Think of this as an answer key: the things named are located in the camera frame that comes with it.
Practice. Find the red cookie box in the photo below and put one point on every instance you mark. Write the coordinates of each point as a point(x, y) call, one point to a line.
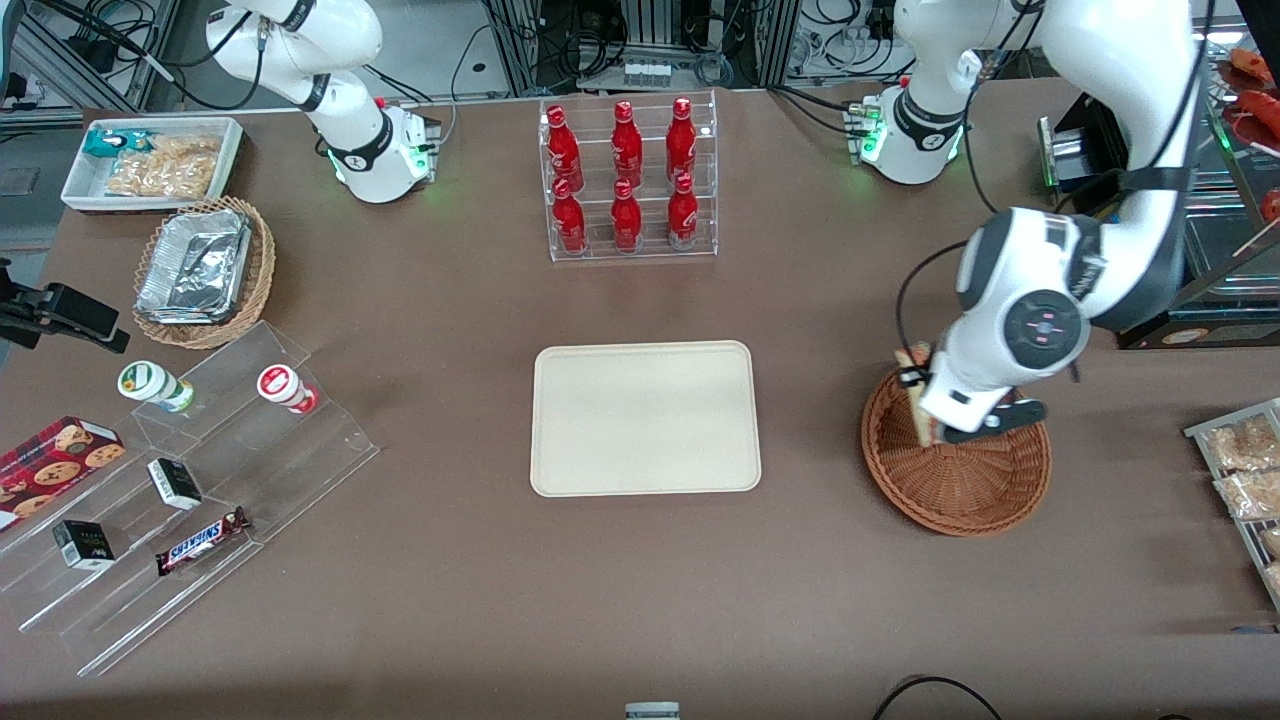
point(55, 460)

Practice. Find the red cola bottle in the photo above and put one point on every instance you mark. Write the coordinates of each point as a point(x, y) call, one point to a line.
point(569, 222)
point(681, 145)
point(564, 150)
point(626, 220)
point(627, 148)
point(683, 216)

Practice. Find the clear bag of crackers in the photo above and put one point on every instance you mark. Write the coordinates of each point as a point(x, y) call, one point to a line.
point(170, 168)

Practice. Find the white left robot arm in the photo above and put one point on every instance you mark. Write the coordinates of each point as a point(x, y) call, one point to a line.
point(1120, 60)

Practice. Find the clear acrylic bottle rack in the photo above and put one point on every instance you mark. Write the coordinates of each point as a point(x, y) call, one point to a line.
point(598, 150)

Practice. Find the white power strip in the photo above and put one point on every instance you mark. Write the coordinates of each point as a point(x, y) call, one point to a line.
point(646, 72)

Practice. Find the green lid yogurt cup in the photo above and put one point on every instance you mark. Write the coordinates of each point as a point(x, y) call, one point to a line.
point(150, 383)

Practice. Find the clear acrylic step display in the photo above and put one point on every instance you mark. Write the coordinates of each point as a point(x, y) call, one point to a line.
point(280, 460)

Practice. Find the teal snack packet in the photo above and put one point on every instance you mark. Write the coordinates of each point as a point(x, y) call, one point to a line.
point(105, 142)

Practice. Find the small black white carton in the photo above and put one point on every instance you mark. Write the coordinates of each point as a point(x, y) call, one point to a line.
point(175, 483)

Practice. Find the clear bag of pastries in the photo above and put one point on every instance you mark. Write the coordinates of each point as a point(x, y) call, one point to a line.
point(1245, 442)
point(1252, 495)

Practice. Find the white rectangular snack bin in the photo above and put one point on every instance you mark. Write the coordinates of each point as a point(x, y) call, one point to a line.
point(82, 185)

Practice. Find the triangular sandwich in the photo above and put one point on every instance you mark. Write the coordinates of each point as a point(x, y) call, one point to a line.
point(915, 405)

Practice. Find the round brown wicker basket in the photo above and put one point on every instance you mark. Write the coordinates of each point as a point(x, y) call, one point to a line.
point(960, 490)

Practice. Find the brown Snickers bar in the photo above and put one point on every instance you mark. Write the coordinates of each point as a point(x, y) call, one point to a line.
point(200, 542)

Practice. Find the silver foil container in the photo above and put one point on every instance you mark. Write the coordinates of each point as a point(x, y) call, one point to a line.
point(195, 265)

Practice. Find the beige plastic tray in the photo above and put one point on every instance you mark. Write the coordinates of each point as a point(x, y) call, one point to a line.
point(645, 418)

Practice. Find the red lid yogurt cup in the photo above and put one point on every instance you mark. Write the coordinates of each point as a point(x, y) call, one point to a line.
point(280, 385)

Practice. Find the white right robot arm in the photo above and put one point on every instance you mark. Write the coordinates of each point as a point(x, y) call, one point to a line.
point(300, 40)

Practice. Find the oval light wicker basket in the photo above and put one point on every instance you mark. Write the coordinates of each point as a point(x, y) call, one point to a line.
point(258, 280)

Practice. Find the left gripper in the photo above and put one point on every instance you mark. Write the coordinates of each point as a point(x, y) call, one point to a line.
point(910, 369)

